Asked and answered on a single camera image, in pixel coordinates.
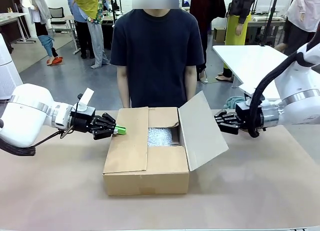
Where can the clear bubble wrap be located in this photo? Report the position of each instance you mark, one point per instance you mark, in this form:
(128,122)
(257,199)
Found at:
(159,137)

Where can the small brown carton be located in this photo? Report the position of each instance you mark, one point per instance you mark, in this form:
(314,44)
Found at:
(219,34)

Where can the brown cardboard box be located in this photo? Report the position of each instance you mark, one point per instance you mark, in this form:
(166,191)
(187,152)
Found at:
(130,151)

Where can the mannequin with grey hoodie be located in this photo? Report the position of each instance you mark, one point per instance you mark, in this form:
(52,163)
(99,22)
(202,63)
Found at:
(42,21)

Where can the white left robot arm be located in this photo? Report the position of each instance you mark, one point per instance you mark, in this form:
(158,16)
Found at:
(27,113)

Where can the person right forearm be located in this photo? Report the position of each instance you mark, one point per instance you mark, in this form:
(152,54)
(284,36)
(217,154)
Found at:
(124,97)

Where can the white side table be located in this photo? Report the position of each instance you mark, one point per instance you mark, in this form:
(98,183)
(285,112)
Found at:
(247,61)

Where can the mannequin with yellow skirt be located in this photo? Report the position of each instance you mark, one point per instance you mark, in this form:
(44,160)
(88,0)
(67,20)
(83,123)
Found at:
(238,28)

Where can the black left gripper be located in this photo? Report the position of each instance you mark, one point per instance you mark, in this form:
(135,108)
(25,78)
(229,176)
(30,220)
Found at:
(83,121)

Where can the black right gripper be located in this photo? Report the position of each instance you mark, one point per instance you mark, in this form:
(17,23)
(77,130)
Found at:
(246,116)

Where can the black office chair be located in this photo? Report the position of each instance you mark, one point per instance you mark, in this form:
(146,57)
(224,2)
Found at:
(57,16)

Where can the person left forearm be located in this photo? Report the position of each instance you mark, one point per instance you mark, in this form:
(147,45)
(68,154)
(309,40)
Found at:
(190,91)

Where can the person in dark t-shirt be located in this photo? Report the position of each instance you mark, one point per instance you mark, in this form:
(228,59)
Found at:
(157,53)

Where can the mannequin with pink shirt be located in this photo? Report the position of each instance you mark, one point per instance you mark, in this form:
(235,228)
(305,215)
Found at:
(302,16)

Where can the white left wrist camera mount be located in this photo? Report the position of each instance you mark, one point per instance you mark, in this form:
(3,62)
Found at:
(86,98)

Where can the black stand pole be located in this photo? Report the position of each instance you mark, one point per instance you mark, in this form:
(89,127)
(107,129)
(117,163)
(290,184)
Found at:
(115,3)

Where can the white folding table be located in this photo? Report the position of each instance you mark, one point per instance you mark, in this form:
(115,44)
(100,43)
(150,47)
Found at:
(12,16)

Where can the teal crumpled cloth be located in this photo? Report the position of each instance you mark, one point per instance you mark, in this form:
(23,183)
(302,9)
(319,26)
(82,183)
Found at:
(233,102)

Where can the dark grey rectangular object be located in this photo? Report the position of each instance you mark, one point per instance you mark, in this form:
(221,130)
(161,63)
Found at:
(175,137)

